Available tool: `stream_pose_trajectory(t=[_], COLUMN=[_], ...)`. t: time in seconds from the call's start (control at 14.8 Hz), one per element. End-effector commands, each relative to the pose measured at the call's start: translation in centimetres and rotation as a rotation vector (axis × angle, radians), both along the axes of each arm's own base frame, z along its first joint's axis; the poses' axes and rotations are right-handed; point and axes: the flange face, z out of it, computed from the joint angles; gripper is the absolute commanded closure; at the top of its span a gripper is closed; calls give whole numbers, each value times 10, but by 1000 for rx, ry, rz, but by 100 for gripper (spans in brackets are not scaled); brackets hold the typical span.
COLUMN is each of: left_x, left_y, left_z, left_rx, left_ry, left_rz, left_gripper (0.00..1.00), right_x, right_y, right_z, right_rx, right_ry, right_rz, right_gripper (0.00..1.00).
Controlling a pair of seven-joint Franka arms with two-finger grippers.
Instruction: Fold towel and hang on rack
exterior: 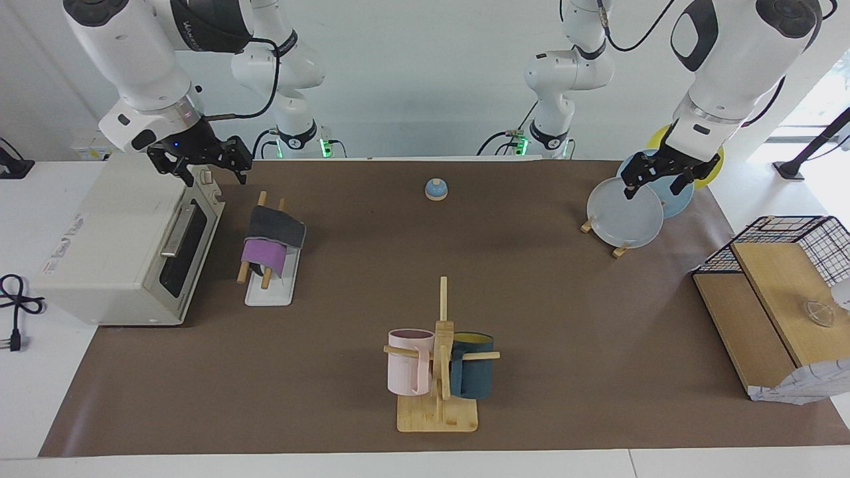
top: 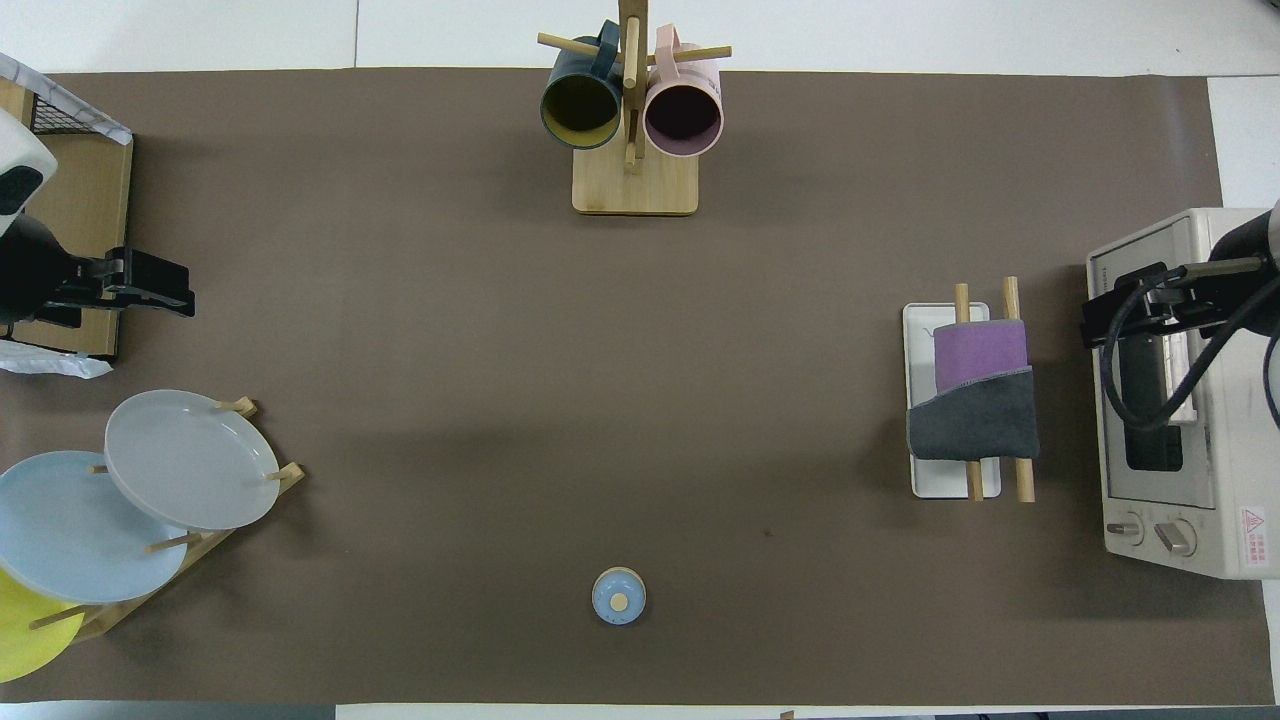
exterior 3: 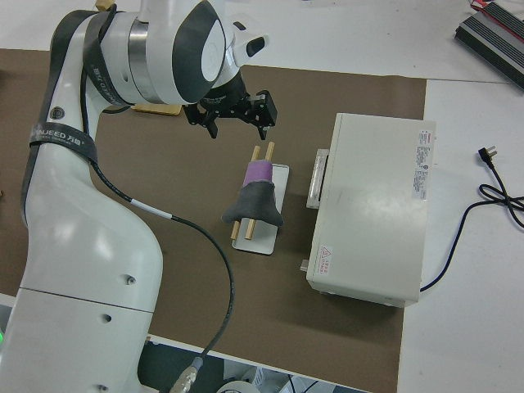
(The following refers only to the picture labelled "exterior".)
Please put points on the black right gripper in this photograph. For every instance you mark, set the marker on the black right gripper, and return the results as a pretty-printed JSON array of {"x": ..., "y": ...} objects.
[{"x": 192, "y": 146}]

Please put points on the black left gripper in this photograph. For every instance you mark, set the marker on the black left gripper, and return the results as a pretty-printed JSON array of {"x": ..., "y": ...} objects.
[{"x": 677, "y": 156}]

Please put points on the purple grey-backed towel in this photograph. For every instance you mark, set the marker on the purple grey-backed towel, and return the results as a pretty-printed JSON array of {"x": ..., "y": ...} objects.
[{"x": 272, "y": 229}]

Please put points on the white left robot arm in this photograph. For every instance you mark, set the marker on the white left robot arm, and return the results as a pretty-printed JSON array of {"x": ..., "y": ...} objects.
[{"x": 737, "y": 60}]

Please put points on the wooden plate rack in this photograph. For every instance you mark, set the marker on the wooden plate rack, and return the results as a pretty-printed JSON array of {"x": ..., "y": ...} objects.
[{"x": 621, "y": 251}]

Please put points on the white wooden-bar towel rack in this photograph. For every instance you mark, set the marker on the white wooden-bar towel rack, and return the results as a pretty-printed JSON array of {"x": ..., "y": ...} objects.
[{"x": 272, "y": 297}]

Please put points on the light blue plate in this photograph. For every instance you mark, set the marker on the light blue plate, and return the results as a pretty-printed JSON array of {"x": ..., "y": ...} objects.
[{"x": 672, "y": 203}]

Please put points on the yellow plate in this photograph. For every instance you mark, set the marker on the yellow plate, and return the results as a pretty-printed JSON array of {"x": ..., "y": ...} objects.
[{"x": 712, "y": 174}]

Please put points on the grey translucent plate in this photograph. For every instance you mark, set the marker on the grey translucent plate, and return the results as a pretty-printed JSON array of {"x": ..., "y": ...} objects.
[{"x": 624, "y": 216}]

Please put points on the cream toaster oven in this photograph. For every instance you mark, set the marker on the cream toaster oven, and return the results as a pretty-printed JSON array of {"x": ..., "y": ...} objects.
[{"x": 113, "y": 232}]

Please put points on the white box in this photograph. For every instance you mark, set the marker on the white box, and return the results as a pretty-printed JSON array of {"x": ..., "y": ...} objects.
[{"x": 86, "y": 149}]

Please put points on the black stand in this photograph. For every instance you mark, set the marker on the black stand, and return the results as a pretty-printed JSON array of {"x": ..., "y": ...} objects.
[{"x": 813, "y": 143}]

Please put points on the black desk clamp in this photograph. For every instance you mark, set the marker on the black desk clamp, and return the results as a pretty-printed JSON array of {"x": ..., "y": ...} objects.
[{"x": 13, "y": 167}]

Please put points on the brown table mat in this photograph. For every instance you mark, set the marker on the brown table mat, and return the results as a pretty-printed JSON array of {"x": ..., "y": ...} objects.
[{"x": 332, "y": 332}]

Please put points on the white translucent bowl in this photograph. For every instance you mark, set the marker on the white translucent bowl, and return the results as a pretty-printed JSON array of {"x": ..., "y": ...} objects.
[{"x": 842, "y": 295}]

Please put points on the blue service bell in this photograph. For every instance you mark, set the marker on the blue service bell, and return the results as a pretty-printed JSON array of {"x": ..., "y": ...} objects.
[{"x": 436, "y": 191}]

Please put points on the teal mug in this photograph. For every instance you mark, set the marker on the teal mug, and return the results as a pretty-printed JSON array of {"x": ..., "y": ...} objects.
[{"x": 475, "y": 378}]

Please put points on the pink mug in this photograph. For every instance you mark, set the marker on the pink mug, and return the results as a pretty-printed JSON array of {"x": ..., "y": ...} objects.
[{"x": 405, "y": 372}]

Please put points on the wooden mug tree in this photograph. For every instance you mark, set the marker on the wooden mug tree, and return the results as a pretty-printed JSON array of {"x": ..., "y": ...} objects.
[{"x": 438, "y": 415}]

